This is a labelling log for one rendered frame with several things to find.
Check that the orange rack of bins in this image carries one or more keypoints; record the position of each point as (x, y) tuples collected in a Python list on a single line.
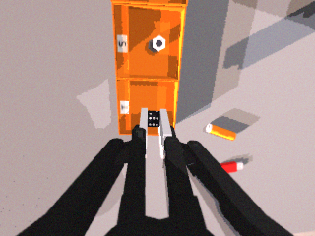
[(155, 76)]

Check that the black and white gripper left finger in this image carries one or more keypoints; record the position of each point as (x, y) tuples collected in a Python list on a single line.
[(74, 212)]

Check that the red usb stick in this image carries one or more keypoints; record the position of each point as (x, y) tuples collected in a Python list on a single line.
[(232, 166)]

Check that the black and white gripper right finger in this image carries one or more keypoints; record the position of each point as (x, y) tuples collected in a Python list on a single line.
[(236, 213)]

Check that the dark grey hex nut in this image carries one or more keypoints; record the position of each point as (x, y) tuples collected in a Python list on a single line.
[(151, 46)]

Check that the white hex nut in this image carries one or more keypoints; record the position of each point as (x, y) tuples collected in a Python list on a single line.
[(159, 43)]

